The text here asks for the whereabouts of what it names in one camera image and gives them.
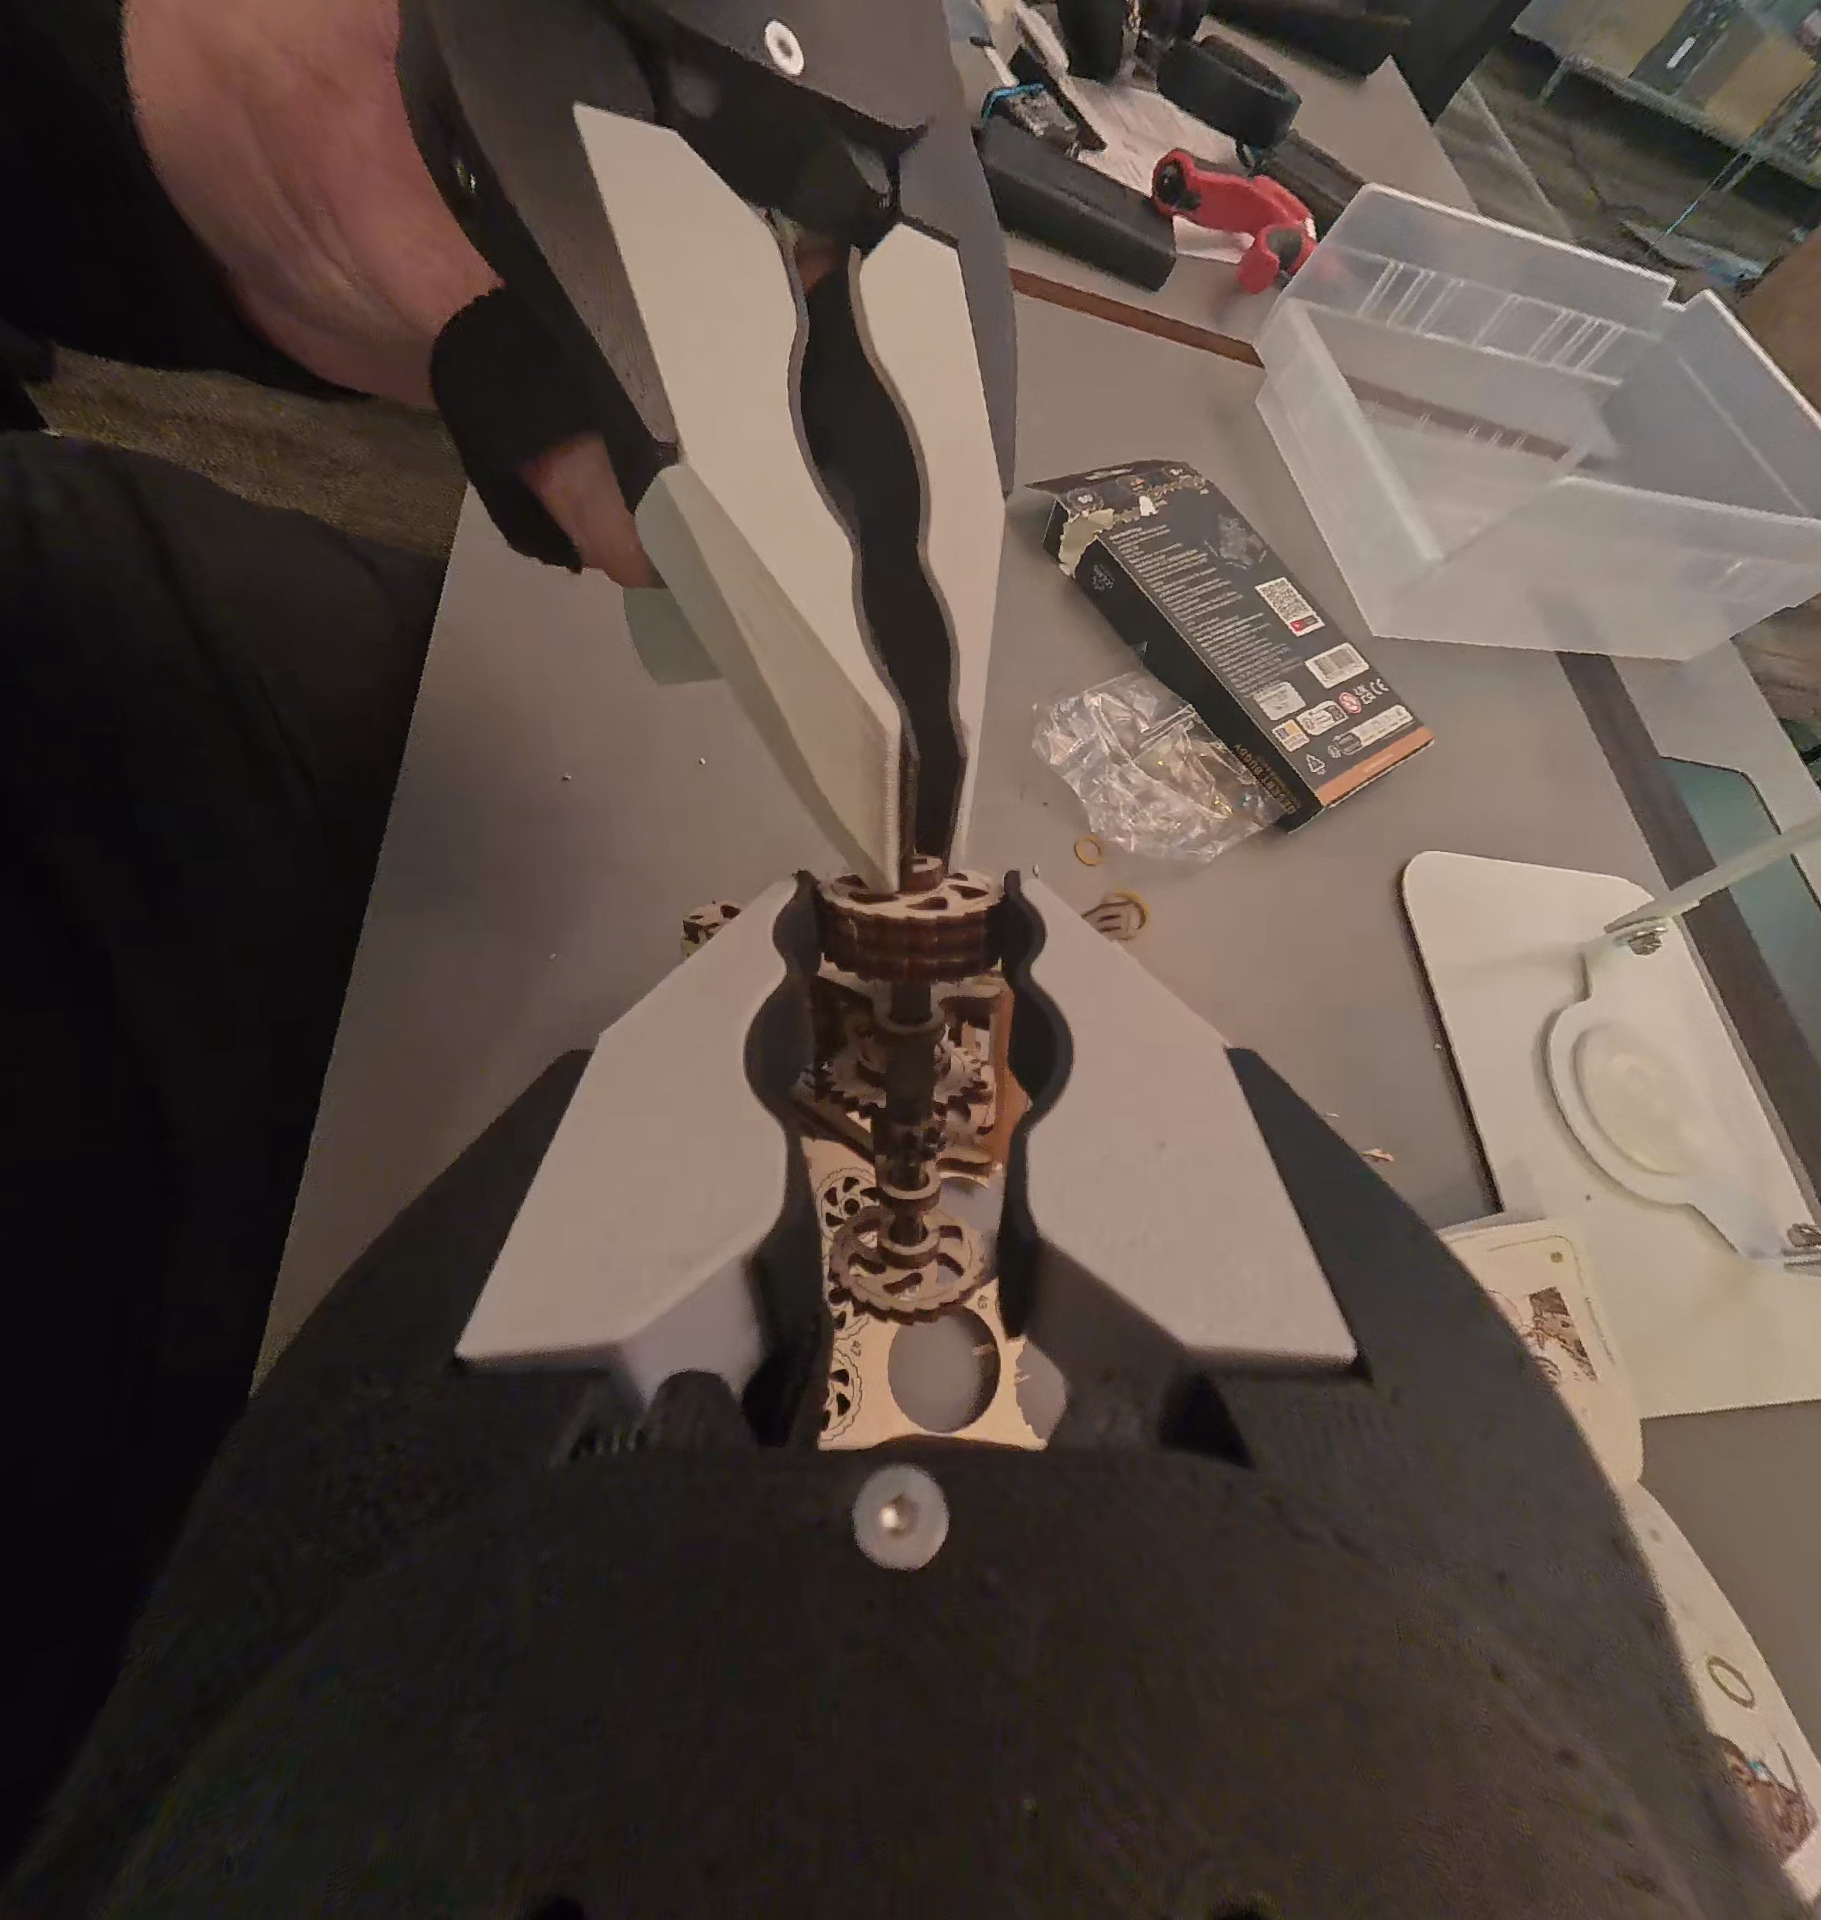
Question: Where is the black product box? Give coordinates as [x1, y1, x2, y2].
[1031, 461, 1437, 831]

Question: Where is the person's left hand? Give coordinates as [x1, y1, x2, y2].
[123, 0, 669, 590]

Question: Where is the person's left forearm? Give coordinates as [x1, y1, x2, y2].
[0, 0, 313, 438]

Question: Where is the white board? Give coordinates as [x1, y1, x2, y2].
[1396, 851, 1821, 1418]

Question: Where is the wooden buggy model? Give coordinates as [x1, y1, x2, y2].
[680, 854, 1035, 1328]

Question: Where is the clear plastic bag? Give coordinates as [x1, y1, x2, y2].
[1033, 675, 1287, 865]

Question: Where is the clear plastic storage box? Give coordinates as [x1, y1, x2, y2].
[1252, 182, 1821, 663]

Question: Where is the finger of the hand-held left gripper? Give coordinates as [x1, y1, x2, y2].
[801, 91, 1020, 873]
[571, 105, 915, 882]

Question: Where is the black rectangular case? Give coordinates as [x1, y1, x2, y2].
[976, 111, 1182, 294]

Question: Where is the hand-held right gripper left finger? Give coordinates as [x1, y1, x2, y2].
[456, 876, 838, 1412]

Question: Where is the wooden sheet with wheels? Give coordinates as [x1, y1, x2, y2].
[812, 1140, 1056, 1454]

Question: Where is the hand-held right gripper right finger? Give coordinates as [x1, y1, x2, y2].
[985, 870, 1363, 1428]

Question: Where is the red hand tool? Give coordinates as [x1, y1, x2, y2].
[1150, 149, 1320, 294]

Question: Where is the instruction booklet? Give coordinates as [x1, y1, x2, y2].
[1436, 1216, 1821, 1909]

